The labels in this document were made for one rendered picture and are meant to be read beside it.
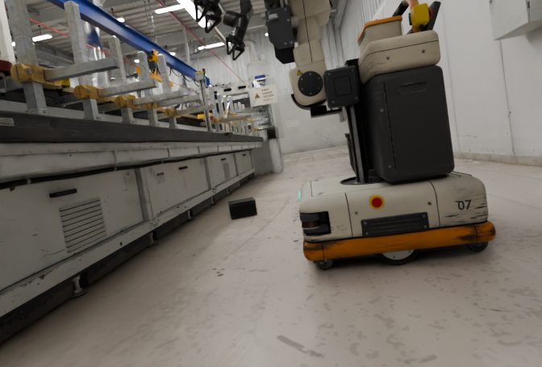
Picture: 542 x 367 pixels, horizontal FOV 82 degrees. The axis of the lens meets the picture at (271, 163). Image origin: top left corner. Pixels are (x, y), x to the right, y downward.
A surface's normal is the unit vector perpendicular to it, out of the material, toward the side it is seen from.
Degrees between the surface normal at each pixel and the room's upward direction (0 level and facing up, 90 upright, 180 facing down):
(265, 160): 90
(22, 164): 90
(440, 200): 90
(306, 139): 90
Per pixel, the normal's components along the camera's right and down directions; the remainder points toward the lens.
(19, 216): 0.98, -0.11
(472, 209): -0.11, 0.07
